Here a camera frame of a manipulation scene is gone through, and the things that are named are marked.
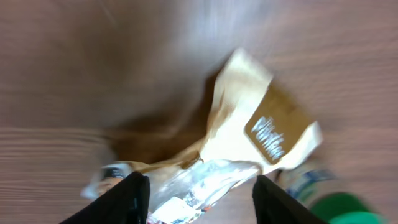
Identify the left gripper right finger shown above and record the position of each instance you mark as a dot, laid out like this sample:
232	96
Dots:
274	206

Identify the beige brown snack bag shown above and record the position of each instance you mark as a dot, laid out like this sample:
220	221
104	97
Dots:
254	127

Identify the green lid jar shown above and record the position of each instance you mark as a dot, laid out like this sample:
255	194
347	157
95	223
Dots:
326	196

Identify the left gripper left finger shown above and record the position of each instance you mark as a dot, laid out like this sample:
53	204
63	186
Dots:
126	203

